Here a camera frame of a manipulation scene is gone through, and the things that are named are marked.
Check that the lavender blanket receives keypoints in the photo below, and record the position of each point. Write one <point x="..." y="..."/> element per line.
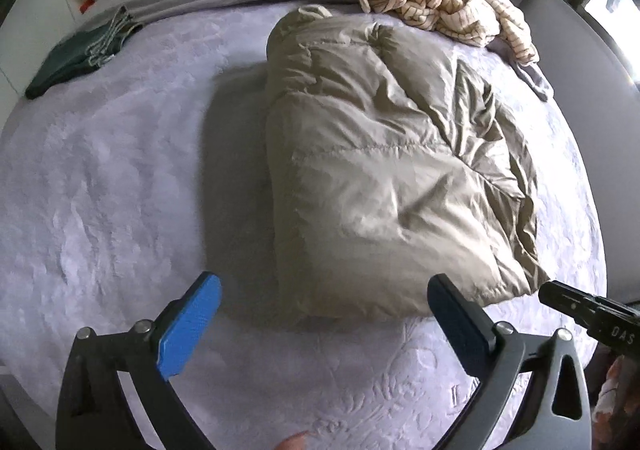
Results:
<point x="125" y="205"/>

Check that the small orange object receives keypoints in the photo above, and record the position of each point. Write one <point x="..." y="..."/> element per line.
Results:
<point x="86" y="3"/>

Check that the dark green folded cloth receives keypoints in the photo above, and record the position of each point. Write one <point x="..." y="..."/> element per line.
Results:
<point x="65" y="64"/>

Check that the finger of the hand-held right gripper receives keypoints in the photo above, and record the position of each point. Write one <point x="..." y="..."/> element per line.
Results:
<point x="565" y="300"/>

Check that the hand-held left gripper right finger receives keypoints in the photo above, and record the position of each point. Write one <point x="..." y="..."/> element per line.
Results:
<point x="457" y="330"/>

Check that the person's right hand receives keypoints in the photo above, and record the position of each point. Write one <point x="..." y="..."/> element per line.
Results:
<point x="612" y="395"/>

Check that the beige puffer jacket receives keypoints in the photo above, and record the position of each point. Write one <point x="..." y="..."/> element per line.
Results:
<point x="390" y="169"/>

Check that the person's left hand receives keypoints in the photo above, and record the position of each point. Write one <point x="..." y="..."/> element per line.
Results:
<point x="294" y="444"/>

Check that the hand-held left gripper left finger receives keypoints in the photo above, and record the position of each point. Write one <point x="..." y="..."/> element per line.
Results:
<point x="190" y="325"/>

